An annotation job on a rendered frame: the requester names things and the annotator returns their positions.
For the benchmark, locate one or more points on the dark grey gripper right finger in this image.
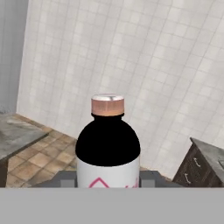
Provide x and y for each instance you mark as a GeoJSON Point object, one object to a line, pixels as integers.
{"type": "Point", "coordinates": [151, 178]}

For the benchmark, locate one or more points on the dark wooden drawer cabinet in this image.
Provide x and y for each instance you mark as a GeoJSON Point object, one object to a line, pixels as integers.
{"type": "Point", "coordinates": [201, 169]}

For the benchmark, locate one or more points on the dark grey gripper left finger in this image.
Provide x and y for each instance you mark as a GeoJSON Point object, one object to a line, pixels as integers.
{"type": "Point", "coordinates": [65, 178]}

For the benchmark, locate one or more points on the grey stone dining counter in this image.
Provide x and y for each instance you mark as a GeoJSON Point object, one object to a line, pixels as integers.
{"type": "Point", "coordinates": [14, 137]}

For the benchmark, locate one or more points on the black soda bottle white label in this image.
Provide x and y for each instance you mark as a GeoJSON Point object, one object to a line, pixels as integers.
{"type": "Point", "coordinates": [108, 145]}

